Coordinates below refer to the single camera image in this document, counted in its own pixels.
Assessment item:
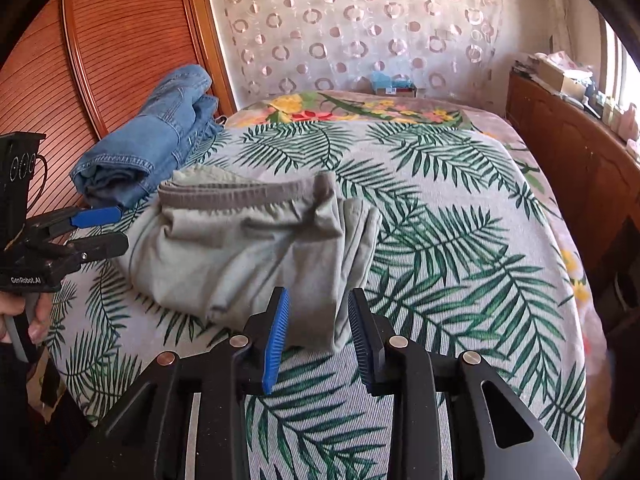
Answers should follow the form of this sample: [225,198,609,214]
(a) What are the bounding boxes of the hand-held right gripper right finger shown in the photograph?
[347,288,581,480]

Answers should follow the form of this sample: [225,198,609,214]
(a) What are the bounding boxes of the leaf print bed sheet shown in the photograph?
[47,115,588,480]

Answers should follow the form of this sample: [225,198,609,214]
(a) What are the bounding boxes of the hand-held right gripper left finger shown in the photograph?
[75,287,292,480]

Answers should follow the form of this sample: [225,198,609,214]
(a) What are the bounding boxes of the pale window curtain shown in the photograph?
[544,0,603,61]

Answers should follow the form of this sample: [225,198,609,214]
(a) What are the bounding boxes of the small box with blue cloth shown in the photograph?
[369,71,419,99]

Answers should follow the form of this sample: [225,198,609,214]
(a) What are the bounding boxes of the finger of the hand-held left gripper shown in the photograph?
[30,231,131,270]
[27,206,122,242]

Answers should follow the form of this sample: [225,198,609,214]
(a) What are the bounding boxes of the wooden slatted wardrobe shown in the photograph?
[0,0,238,221]

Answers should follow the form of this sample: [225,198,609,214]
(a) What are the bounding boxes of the blue jeans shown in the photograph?
[69,64,224,209]

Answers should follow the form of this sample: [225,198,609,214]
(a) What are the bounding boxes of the wooden frame window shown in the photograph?
[600,20,640,116]

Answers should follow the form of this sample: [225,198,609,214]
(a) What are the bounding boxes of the row of white bottles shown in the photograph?
[600,101,640,142]

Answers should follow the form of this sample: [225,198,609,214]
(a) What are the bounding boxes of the long wooden cabinet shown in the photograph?
[505,69,640,283]

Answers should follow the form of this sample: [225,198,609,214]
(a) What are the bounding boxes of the person's dark clothing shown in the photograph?
[0,342,106,480]

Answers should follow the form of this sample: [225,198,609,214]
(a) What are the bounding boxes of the floral blanket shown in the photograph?
[223,90,531,133]

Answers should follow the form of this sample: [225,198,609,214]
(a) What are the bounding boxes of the circle pattern sheer curtain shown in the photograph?
[204,0,503,103]

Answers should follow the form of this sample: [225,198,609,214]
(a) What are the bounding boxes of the person's left hand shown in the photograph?
[0,292,54,346]

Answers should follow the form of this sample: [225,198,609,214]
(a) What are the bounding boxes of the open cardboard box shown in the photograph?
[534,51,588,102]

